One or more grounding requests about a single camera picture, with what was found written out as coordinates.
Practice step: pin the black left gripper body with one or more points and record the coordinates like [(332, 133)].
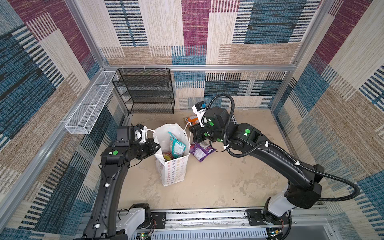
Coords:
[(145, 149)]

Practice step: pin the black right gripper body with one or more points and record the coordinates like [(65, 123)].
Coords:
[(202, 133)]

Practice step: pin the teal snack bag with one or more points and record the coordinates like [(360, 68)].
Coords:
[(177, 147)]

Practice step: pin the white printed paper bag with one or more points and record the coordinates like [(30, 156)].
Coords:
[(173, 171)]

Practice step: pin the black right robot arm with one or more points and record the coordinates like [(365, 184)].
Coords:
[(303, 189)]

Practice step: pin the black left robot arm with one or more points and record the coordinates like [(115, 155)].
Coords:
[(132, 143)]

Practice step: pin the orange snack bag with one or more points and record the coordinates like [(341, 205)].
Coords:
[(192, 119)]

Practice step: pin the purple snack bag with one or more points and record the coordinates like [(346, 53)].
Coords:
[(201, 150)]

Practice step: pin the black wire mesh shelf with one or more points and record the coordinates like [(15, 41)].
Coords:
[(145, 90)]

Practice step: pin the white wire mesh basket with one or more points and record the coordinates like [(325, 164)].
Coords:
[(86, 114)]

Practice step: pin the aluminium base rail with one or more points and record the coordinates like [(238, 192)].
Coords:
[(251, 223)]

